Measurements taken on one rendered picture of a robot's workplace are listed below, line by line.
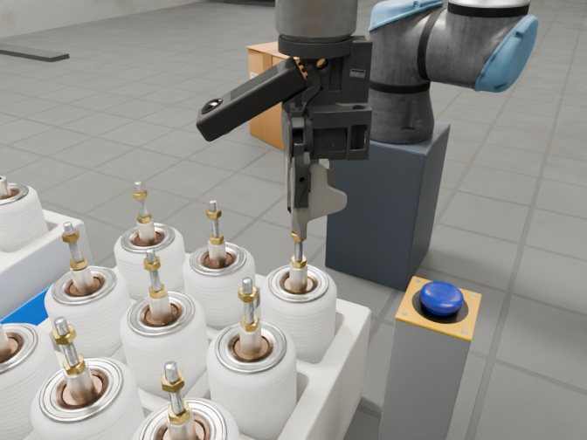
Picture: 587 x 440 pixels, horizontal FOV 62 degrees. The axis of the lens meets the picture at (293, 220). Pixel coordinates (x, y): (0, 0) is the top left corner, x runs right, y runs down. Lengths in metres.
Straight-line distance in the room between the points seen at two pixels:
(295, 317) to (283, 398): 0.10
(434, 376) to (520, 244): 0.76
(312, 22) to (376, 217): 0.56
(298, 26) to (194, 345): 0.35
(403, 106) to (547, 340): 0.49
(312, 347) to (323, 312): 0.05
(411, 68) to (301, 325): 0.48
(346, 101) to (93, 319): 0.38
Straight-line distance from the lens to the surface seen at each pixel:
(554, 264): 1.21
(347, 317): 0.67
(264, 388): 0.51
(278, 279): 0.61
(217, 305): 0.65
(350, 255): 1.02
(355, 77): 0.49
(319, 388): 0.59
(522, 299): 1.07
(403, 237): 0.95
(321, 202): 0.52
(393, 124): 0.89
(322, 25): 0.45
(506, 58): 0.80
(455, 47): 0.82
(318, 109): 0.48
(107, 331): 0.65
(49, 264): 0.93
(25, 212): 0.91
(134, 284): 0.72
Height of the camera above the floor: 0.63
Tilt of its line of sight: 31 degrees down
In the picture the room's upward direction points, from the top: straight up
